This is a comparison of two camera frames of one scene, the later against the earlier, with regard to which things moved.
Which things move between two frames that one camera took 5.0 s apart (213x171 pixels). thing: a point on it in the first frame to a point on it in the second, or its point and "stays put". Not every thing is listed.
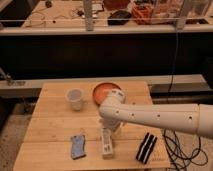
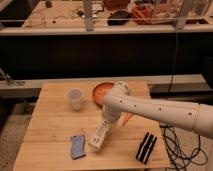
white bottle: (107, 143) to (98, 136)
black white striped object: (146, 147) stays put
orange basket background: (143, 16) stays put
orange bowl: (101, 90) stays put
